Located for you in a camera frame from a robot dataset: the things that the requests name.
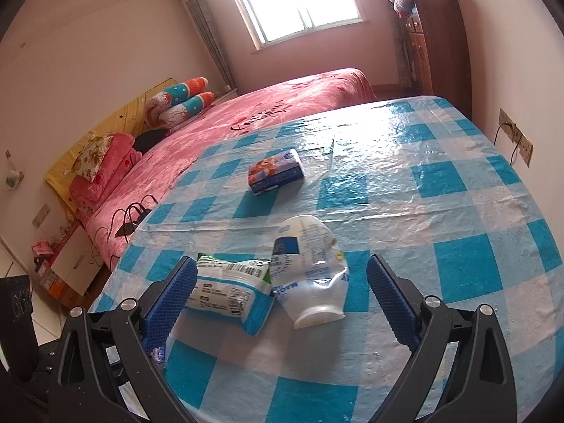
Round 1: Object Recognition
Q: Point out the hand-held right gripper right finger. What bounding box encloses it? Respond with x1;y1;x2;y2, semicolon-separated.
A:
366;253;517;423

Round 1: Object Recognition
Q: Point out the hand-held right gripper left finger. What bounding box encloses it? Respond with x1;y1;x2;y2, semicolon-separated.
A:
48;256;199;423

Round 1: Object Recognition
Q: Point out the white green blue packet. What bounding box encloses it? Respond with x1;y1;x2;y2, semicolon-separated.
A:
185;253;277;337

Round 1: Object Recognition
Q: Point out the crushed white plastic bottle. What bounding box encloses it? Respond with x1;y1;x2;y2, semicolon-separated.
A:
270;214;350;330

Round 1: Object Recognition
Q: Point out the orange cardboard box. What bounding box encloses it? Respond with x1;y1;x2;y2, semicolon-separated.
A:
35;264;69;301

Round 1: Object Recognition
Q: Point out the white nightstand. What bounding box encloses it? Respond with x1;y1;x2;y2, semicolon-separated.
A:
50;224;107;297

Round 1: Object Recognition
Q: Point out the blue checked plastic tablecloth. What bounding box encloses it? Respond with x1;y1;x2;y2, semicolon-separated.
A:
88;96;564;423

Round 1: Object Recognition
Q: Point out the folded pink blanket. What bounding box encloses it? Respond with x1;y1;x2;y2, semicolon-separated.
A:
68;132;142;206

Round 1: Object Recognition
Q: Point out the floral pillow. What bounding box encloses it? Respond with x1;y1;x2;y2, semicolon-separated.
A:
74;134;115;183

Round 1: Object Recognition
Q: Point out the black cloth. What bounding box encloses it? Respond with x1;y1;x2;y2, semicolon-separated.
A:
131;129;167;153

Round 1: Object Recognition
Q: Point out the blue tissue pack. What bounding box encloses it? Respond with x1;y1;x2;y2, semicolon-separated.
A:
247;148;305;196

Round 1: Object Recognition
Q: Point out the bed with pink sheet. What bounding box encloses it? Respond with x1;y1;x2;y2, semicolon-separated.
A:
84;68;379;270

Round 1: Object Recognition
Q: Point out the yellow bed headboard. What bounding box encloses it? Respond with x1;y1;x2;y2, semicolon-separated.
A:
45;77;177;222

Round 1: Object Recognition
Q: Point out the cartoon print bolster pillow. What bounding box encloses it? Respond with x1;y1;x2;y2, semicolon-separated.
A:
158;92;217;131
147;77;210;121

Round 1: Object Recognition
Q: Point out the wooden wardrobe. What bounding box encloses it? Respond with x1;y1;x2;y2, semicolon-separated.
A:
402;0;475;121

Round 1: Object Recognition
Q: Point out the standing air conditioner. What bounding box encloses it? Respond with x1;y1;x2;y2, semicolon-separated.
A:
176;0;235;94

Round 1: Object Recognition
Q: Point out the window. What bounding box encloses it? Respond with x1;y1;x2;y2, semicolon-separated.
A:
224;0;367;52

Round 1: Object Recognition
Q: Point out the black charger with cables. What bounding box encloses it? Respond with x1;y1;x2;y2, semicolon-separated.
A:
109;195;158;239

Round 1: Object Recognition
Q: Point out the small wall socket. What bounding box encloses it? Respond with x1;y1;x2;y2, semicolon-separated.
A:
32;204;50;231

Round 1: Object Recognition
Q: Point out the small wall hanging bag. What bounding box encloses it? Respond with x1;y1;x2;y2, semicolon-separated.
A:
4;151;24;191

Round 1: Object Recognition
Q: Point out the black power cable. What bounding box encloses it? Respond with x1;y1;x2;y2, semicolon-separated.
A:
492;122;521;167

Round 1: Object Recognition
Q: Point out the beige wall socket strip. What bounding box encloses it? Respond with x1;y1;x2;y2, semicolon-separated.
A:
498;107;535;168

